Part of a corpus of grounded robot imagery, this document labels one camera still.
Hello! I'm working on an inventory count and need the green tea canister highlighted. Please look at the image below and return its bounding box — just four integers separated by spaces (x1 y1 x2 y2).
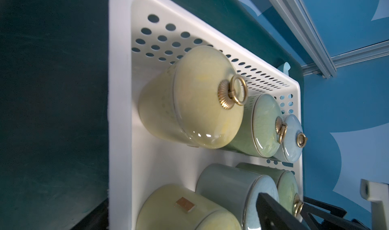
236 163 304 221
222 94 288 158

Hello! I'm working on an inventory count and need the blue tea canister front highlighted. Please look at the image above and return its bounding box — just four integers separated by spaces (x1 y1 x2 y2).
196 164 279 230

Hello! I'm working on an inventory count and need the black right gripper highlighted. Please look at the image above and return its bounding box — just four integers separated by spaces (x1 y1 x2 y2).
301 196 369 230

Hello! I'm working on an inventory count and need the yellow tea canister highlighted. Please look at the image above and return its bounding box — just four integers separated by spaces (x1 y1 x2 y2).
138 46 249 149
136 184 242 230

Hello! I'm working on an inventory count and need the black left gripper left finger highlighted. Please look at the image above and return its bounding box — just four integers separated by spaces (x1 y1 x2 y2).
71 198 109 230

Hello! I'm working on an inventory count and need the yellow tea canister back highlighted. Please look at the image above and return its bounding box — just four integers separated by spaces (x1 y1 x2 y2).
138 46 249 149

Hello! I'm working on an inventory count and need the yellow tea canister front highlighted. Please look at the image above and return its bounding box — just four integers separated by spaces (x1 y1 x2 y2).
136 184 242 230

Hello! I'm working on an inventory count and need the white perforated plastic basket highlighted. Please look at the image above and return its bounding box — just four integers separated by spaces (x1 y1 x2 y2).
107 0 304 230

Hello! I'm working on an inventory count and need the aluminium back frame bar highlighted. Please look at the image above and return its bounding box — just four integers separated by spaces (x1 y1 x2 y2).
301 41 389 79

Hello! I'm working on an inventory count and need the right aluminium frame post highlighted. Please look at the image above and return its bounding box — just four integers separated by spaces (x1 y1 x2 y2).
269 0 337 79

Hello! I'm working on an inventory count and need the light blue dustpan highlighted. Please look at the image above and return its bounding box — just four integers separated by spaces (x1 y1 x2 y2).
277 62 291 76

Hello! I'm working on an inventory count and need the grey-blue tea canister back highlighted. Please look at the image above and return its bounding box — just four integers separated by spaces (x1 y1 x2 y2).
271 114 308 163

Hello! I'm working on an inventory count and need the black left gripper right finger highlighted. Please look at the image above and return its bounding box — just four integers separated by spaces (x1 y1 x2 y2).
256 193 307 230

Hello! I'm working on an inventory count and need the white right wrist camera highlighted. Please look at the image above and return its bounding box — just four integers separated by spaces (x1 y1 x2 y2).
360 179 389 230

